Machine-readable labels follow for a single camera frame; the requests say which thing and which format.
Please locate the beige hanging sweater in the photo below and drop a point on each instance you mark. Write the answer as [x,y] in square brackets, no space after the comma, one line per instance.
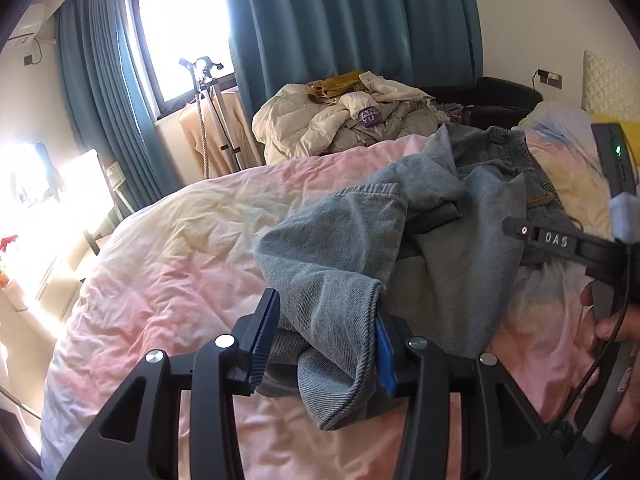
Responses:
[240,133]

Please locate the black wall plug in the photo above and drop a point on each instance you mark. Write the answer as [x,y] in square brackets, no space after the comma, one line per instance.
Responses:
[34,58]

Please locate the white chair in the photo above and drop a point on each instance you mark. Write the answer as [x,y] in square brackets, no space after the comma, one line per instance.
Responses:
[91,192]

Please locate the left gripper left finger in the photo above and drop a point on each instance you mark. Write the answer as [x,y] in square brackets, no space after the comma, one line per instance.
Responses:
[136,434]

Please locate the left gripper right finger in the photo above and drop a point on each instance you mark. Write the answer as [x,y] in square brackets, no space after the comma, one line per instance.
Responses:
[462,412]

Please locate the mustard yellow garment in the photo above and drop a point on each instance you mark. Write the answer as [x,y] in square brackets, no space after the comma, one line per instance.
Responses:
[330,90]

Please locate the silver tripod stand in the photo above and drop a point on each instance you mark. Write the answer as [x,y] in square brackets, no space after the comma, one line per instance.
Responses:
[212,113]

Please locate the teal curtain right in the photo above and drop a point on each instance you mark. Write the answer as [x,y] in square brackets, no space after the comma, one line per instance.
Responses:
[422,43]

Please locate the black bedside armchair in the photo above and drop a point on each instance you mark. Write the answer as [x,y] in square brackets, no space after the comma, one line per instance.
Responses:
[489,102]

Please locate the wall power socket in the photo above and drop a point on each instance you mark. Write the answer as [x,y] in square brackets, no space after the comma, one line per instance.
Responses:
[552,79]

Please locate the cream puffer jacket pile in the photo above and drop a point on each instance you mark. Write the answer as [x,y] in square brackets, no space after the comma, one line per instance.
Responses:
[291,126]

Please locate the pastel pink duvet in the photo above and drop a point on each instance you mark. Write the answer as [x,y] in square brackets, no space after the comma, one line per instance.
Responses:
[178,273]

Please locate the teal curtain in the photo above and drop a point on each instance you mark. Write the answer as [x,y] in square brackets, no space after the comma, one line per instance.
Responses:
[422,43]
[104,100]

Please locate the white vanity desk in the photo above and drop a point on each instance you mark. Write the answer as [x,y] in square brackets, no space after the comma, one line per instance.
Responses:
[43,282]

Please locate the teal curtain left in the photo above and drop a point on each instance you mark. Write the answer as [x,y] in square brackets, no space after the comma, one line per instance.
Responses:
[104,100]

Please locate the blue denim jeans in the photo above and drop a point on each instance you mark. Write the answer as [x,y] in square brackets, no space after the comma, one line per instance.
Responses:
[422,239]

